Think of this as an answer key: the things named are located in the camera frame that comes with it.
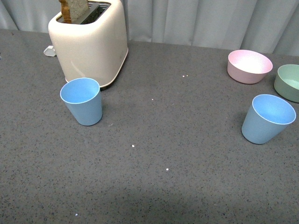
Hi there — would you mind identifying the blue cup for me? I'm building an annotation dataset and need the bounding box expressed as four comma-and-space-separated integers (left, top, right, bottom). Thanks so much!
242, 94, 297, 144
60, 77, 102, 126

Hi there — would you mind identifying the toast bread slice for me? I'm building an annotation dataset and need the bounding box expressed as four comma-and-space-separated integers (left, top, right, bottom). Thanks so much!
59, 0, 89, 24

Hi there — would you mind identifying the green bowl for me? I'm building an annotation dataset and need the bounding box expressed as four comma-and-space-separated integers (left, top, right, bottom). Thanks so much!
274, 64, 299, 103

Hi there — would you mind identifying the white power plug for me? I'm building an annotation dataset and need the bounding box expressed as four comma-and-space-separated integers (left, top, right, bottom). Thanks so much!
43, 45, 56, 57

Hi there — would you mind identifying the pink bowl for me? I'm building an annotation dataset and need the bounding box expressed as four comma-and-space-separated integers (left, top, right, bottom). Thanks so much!
227, 49, 273, 84

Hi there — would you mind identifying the cream white toaster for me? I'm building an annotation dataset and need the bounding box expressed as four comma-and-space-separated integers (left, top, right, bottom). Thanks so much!
48, 0, 128, 87

